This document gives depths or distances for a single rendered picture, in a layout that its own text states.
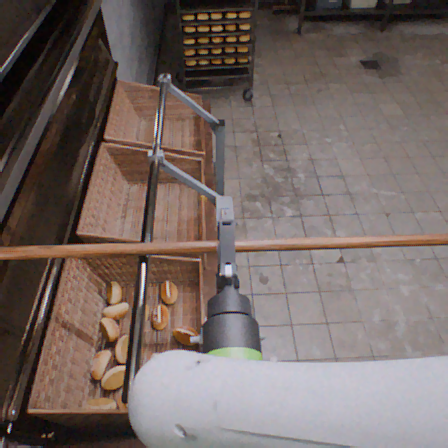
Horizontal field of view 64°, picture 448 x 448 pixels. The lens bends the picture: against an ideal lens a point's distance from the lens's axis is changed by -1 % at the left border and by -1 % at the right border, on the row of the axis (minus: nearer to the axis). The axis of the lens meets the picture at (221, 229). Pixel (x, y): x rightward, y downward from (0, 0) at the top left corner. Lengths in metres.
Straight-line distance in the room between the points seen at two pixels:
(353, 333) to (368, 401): 1.87
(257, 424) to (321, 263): 2.06
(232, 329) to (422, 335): 1.85
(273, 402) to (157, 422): 0.13
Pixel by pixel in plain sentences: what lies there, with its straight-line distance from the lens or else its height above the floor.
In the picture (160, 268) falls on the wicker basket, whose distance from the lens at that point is 1.45.
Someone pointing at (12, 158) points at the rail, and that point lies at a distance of 0.82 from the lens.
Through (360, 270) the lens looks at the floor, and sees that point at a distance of 2.41.
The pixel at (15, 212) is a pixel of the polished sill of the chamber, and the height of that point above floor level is 1.17.
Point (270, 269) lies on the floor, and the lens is 2.28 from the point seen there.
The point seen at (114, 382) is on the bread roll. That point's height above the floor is 0.63.
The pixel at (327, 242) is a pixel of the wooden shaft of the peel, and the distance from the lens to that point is 0.90.
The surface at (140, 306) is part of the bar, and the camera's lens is 0.82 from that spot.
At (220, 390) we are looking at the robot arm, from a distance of 0.36.
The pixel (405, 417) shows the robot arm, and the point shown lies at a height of 1.61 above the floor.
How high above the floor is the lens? 1.88
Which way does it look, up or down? 50 degrees down
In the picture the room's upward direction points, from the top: straight up
